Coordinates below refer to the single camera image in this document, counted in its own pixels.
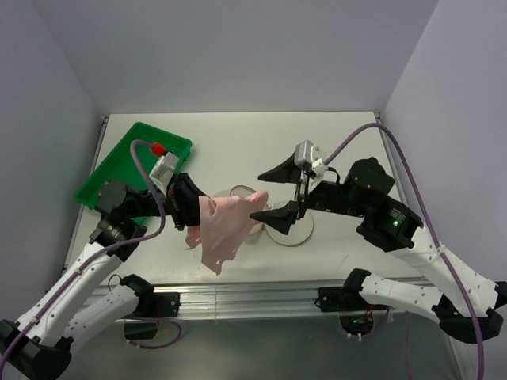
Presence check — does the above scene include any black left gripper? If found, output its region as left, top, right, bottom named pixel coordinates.
left=128, top=170, right=229, bottom=230

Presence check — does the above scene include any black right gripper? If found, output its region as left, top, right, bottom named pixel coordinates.
left=249, top=148, right=368, bottom=233

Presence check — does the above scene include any white mesh laundry bag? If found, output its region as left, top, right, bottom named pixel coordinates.
left=214, top=184, right=315, bottom=248

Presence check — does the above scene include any pink bra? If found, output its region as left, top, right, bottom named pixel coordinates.
left=185, top=190, right=269, bottom=275

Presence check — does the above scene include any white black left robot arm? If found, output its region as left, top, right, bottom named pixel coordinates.
left=1, top=173, right=203, bottom=379

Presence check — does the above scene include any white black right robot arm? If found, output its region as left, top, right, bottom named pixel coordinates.
left=251, top=158, right=506, bottom=344

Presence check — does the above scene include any green plastic tray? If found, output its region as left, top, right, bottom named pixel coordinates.
left=74, top=122, right=193, bottom=209

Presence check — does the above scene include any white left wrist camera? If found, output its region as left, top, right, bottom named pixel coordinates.
left=149, top=142, right=179, bottom=194

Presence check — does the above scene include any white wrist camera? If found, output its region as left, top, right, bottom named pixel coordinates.
left=294, top=140, right=327, bottom=179
left=149, top=142, right=179, bottom=194

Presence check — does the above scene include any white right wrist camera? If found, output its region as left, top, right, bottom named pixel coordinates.
left=294, top=140, right=327, bottom=179

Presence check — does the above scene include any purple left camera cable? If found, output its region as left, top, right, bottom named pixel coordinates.
left=0, top=139, right=167, bottom=361

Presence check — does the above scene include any purple camera cable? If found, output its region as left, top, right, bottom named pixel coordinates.
left=0, top=139, right=167, bottom=361
left=324, top=123, right=486, bottom=380

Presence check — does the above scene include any aluminium table edge rail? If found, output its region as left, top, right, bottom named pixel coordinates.
left=98, top=283, right=397, bottom=325

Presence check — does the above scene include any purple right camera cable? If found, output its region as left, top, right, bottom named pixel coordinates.
left=324, top=123, right=486, bottom=380

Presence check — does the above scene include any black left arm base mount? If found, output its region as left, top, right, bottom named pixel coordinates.
left=123, top=291, right=182, bottom=345

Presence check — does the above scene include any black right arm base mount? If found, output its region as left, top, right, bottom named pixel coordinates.
left=314, top=287, right=375, bottom=340

